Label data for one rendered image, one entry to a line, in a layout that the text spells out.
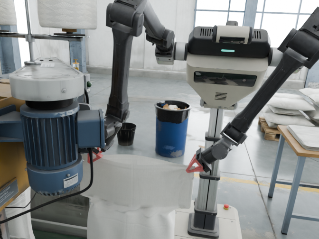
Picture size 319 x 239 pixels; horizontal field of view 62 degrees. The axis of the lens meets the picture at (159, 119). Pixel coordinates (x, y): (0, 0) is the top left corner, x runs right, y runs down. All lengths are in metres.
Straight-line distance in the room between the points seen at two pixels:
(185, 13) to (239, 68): 7.75
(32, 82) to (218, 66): 0.87
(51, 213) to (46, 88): 1.31
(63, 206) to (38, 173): 1.05
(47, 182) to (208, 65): 0.87
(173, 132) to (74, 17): 2.63
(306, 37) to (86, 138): 0.66
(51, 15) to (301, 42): 0.68
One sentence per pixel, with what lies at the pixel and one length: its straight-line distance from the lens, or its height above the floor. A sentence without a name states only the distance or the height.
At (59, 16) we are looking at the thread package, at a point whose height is 1.56.
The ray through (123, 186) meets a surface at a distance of 1.14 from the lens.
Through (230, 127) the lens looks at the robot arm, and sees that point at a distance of 1.01.
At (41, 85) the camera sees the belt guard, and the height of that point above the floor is 1.40.
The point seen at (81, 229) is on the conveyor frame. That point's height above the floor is 0.41.
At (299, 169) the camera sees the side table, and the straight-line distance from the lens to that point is 2.28.
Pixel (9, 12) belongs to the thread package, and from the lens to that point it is 0.98.
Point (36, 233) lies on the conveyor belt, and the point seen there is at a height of 0.38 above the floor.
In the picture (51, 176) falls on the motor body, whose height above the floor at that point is 1.16.
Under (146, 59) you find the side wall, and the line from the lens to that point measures 9.22.
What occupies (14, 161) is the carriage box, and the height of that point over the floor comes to 1.14.
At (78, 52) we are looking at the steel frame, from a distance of 9.75.
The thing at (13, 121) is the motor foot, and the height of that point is 1.30.
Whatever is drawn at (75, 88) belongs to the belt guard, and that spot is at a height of 1.39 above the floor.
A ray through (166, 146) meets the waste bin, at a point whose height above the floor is 0.15.
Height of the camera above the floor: 1.54
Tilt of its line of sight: 18 degrees down
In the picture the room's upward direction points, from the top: 3 degrees clockwise
